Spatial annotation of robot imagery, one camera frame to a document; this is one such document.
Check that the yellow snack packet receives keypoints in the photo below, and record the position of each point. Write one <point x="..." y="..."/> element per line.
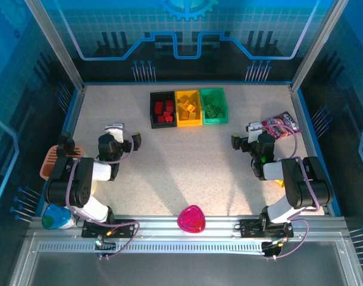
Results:
<point x="279" y="182"/>

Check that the pink heart-shaped bowl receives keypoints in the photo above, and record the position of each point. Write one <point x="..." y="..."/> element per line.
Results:
<point x="191" y="219"/>

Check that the terracotta cream utensil holder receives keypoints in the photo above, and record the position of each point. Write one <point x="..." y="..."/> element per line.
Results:
<point x="47" y="165"/>

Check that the green lego brick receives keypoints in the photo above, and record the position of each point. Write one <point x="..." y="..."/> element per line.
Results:
<point x="219" y="110"/>
<point x="210" y="111"/>
<point x="208" y="100"/>

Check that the small controller board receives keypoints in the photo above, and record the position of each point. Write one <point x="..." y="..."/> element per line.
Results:
<point x="273" y="247"/>
<point x="102" y="247"/>

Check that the purple candy bag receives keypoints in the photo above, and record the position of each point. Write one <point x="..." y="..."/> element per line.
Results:
<point x="285" y="122"/>

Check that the aluminium front rail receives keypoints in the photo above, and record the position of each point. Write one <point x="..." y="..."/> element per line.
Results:
<point x="157" y="226"/>

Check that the green plastic bin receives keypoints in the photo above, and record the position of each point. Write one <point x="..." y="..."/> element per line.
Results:
<point x="211" y="120"/>

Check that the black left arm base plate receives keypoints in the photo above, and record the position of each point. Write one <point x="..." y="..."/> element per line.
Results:
<point x="125" y="228"/>

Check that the red lego brick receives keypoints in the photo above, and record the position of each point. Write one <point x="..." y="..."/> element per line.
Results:
<point x="169" y="119"/>
<point x="167" y="114"/>
<point x="161" y="119"/>
<point x="158" y="107"/>
<point x="169" y="105"/>

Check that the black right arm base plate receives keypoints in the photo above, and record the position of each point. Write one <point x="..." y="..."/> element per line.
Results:
<point x="250" y="228"/>

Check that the black plastic bin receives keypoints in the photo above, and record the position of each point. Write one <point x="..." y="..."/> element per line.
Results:
<point x="161" y="96"/>

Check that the yellow plastic bin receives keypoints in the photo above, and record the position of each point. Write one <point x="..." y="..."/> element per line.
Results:
<point x="189" y="122"/>

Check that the blue lidded cup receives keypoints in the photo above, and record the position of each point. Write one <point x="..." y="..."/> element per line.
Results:
<point x="53" y="219"/>

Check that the aluminium frame post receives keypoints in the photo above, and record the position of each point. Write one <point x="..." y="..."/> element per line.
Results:
<point x="59" y="44"/>
<point x="315" y="44"/>

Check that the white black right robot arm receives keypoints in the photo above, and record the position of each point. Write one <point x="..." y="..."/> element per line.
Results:
<point x="273" y="171"/>

